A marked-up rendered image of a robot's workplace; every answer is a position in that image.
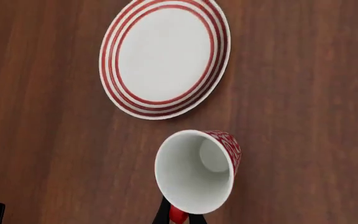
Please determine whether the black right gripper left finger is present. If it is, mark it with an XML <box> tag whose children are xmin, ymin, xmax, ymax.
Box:
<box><xmin>152</xmin><ymin>196</ymin><xmax>172</xmax><ymax>224</ymax></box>

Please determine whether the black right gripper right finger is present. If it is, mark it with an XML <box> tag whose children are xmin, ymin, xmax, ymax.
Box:
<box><xmin>186</xmin><ymin>212</ymin><xmax>210</xmax><ymax>224</ymax></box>

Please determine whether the red patterned mug white inside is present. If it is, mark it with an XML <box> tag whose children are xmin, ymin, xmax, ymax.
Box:
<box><xmin>154</xmin><ymin>129</ymin><xmax>242</xmax><ymax>224</ymax></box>

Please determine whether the white plate with red rings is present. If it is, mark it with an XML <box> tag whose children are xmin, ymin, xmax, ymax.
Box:
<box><xmin>98</xmin><ymin>0</ymin><xmax>232</xmax><ymax>121</ymax></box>

